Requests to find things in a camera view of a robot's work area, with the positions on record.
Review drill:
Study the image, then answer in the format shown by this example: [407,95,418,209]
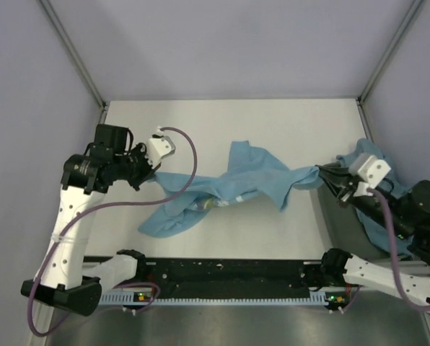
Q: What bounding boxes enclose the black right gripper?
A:
[311,164,411,239]

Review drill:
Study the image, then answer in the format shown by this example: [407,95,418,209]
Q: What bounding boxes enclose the light blue printed t-shirt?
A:
[138,141,323,238]

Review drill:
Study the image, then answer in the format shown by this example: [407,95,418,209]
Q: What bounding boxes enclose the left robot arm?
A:
[21,124,175,316]

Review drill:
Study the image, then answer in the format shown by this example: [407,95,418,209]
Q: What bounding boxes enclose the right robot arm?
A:
[318,157,430,315]

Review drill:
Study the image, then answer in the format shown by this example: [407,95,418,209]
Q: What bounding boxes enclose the light blue plain t-shirt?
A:
[335,138,418,257]

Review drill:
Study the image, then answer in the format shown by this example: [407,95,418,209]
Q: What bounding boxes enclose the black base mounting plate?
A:
[106,256,366,298]

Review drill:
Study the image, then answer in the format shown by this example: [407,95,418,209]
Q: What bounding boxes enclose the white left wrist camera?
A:
[146,127,176,168]

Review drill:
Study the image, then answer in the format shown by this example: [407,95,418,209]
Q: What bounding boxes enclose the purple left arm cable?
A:
[27,125,198,337]

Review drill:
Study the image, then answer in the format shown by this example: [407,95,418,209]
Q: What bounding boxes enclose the light blue cable duct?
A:
[99,290,346,307]

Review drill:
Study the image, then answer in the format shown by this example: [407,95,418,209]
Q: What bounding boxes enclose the aluminium frame post left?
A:
[36,0,107,111]

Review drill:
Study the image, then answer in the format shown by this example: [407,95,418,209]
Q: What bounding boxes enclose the aluminium frame post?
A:
[36,0,107,111]
[356,0,427,103]

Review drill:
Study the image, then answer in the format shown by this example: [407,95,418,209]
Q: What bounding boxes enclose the aluminium frame post right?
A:
[356,0,427,103]

